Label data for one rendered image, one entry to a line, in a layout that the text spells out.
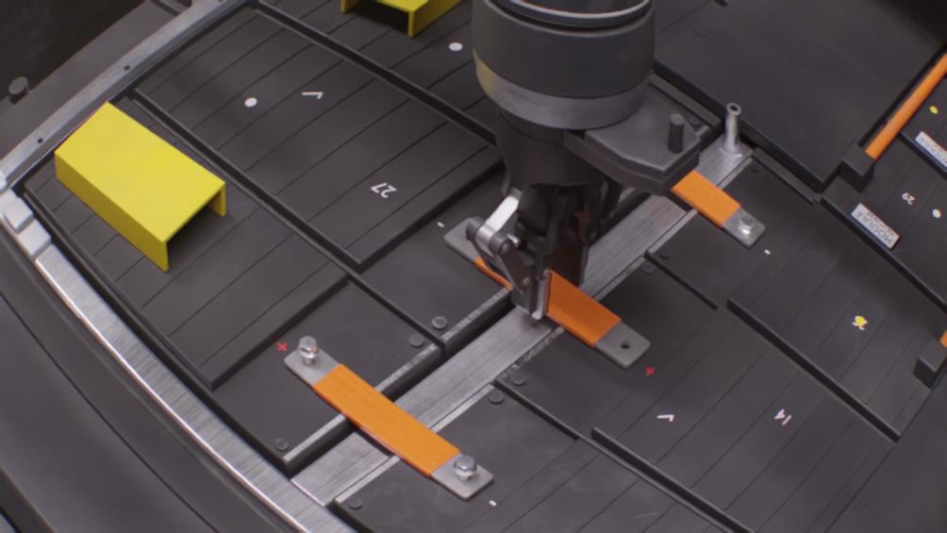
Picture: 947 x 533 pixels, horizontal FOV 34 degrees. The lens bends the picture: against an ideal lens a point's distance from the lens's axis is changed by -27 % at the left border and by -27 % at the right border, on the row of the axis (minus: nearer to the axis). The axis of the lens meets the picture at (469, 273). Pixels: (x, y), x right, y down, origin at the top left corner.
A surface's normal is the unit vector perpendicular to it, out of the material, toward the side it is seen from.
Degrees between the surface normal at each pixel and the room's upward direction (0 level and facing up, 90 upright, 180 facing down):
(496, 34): 90
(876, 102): 0
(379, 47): 0
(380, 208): 0
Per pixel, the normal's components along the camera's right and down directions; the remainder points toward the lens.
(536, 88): -0.39, 0.66
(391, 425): 0.04, -0.68
